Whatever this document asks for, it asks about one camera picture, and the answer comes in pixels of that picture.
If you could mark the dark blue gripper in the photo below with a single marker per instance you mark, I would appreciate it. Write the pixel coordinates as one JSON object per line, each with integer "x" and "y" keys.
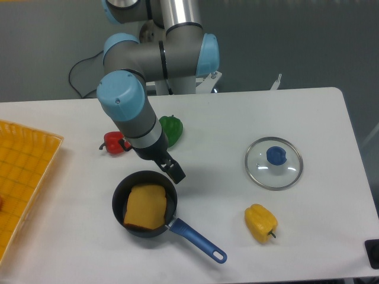
{"x": 158, "y": 152}

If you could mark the glass pot lid blue knob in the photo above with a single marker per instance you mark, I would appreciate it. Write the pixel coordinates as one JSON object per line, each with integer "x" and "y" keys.
{"x": 273, "y": 163}

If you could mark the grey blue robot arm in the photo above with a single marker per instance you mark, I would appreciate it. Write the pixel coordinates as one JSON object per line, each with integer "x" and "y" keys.
{"x": 184, "y": 51}

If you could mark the green bell pepper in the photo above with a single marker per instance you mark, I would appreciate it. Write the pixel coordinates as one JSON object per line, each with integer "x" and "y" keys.
{"x": 172, "y": 127}

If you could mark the yellow toast slice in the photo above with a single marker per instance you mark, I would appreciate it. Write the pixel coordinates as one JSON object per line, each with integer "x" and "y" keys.
{"x": 146, "y": 206}

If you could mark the red bell pepper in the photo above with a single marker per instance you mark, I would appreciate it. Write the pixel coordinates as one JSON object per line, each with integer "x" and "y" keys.
{"x": 115, "y": 143}

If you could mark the yellow bell pepper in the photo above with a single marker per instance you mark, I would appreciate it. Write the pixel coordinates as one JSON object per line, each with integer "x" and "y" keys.
{"x": 261, "y": 223}

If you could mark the yellow plastic basket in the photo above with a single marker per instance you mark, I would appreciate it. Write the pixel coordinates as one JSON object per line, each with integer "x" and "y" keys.
{"x": 27, "y": 154}

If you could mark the black device at table edge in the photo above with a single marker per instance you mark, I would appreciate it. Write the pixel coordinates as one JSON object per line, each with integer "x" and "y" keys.
{"x": 372, "y": 247}

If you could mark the black saucepan blue handle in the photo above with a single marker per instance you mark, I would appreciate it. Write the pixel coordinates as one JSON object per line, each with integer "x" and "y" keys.
{"x": 172, "y": 223}

